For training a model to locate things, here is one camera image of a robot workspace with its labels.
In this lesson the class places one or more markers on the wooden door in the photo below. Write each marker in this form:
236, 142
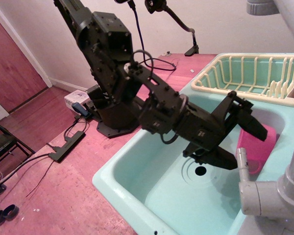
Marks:
19, 81

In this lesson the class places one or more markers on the pink plastic cup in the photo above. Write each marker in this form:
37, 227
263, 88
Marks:
257, 151

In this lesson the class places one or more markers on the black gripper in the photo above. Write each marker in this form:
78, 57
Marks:
205, 130

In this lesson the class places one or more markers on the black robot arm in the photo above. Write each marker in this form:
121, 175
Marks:
128, 94

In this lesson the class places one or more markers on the grey pipe faucet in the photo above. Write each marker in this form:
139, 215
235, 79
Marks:
268, 205

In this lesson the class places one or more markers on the cream dish rack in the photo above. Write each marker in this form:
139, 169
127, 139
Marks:
261, 77

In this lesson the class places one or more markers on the blue adapter dongle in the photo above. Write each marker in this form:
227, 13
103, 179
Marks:
77, 107

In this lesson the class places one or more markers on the black usb hub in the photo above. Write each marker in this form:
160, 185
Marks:
60, 153

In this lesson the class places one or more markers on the black gooseneck camera stand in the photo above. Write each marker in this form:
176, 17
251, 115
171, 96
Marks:
161, 5

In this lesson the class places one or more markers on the white cardboard box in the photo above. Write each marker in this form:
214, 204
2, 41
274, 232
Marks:
76, 96

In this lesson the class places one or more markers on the black metal chair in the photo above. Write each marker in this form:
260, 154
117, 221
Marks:
8, 143

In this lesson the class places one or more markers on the teal toy sink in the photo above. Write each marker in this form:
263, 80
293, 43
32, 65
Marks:
157, 191

